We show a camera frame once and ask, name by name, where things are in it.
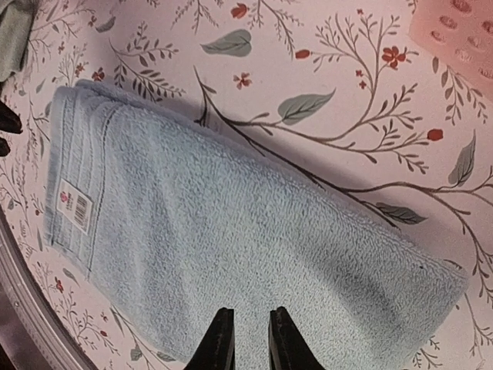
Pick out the floral table mat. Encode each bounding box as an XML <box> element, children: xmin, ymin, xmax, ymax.
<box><xmin>1</xmin><ymin>1</ymin><xmax>492</xmax><ymax>369</ymax></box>

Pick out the front aluminium rail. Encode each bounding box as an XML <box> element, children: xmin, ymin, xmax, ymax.
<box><xmin>1</xmin><ymin>214</ymin><xmax>96</xmax><ymax>369</ymax></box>

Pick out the pink plastic basket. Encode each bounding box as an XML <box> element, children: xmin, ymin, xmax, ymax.
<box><xmin>409</xmin><ymin>0</ymin><xmax>492</xmax><ymax>99</ymax></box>

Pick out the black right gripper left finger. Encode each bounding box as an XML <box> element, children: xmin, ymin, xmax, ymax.
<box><xmin>184</xmin><ymin>308</ymin><xmax>235</xmax><ymax>370</ymax></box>

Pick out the green panda towel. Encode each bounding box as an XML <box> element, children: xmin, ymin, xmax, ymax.
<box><xmin>0</xmin><ymin>0</ymin><xmax>39</xmax><ymax>82</ymax></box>

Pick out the light blue towel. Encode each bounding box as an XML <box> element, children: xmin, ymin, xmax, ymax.
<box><xmin>44</xmin><ymin>80</ymin><xmax>467</xmax><ymax>369</ymax></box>

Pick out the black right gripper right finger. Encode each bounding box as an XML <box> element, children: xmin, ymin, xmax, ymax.
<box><xmin>268</xmin><ymin>307</ymin><xmax>320</xmax><ymax>370</ymax></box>

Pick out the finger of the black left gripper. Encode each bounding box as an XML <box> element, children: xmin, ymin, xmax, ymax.
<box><xmin>0</xmin><ymin>102</ymin><xmax>22</xmax><ymax>134</ymax></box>
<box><xmin>0</xmin><ymin>138</ymin><xmax>10</xmax><ymax>157</ymax></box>

